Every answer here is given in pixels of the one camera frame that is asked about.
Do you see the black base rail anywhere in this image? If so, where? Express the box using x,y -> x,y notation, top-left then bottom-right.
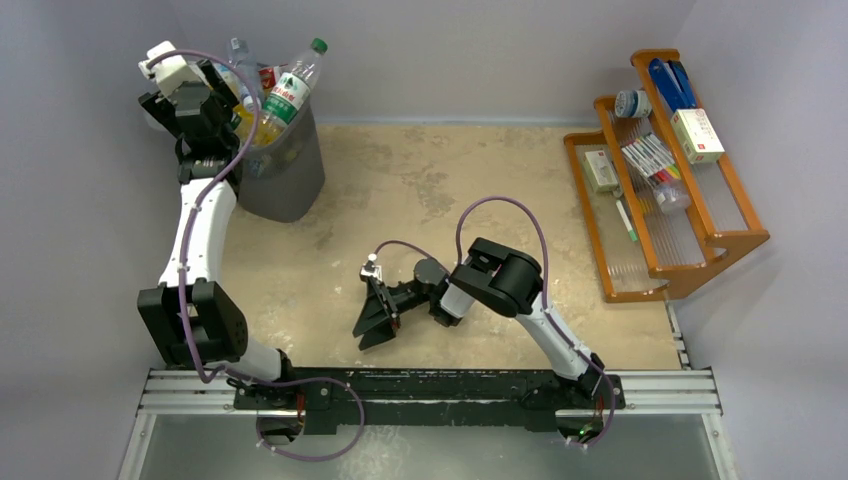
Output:
136,367 -> 723,439

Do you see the round tape roll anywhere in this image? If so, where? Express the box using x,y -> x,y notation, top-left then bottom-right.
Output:
614,89 -> 653,118

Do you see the grey mesh waste bin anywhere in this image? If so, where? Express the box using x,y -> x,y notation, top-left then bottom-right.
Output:
238,104 -> 325,223

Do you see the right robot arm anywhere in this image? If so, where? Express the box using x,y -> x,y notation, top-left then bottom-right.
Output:
352,238 -> 602,407

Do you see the white red box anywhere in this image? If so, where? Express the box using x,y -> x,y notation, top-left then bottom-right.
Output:
671,108 -> 725,164

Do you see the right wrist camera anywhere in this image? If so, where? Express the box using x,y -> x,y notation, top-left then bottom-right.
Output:
359,253 -> 383,285

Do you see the amber tea bottle red label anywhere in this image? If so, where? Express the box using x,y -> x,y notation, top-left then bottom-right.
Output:
258,65 -> 286,92

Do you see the white green marker pen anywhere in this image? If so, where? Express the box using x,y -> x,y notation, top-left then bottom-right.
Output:
616,200 -> 639,242

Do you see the yellow plastic bottle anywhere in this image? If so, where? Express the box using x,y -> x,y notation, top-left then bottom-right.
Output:
215,64 -> 273,149

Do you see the green white label bottle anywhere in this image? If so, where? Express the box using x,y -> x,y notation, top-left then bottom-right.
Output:
253,38 -> 328,148

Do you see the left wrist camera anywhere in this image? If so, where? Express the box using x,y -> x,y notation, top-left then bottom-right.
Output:
138,41 -> 202,98

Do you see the wooden tiered rack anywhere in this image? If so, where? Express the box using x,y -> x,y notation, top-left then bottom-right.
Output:
563,49 -> 770,303

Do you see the pack of coloured markers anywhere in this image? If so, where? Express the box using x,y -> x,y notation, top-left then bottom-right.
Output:
621,132 -> 681,187

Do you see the green white small box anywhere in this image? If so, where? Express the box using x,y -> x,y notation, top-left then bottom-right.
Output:
582,149 -> 622,197

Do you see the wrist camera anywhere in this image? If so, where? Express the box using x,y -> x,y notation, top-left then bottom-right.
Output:
138,41 -> 202,98
359,253 -> 383,285

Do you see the small clear jar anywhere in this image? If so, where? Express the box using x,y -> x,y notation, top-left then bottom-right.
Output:
652,179 -> 691,214

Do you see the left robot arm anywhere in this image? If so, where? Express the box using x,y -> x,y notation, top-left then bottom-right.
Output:
137,53 -> 298,409

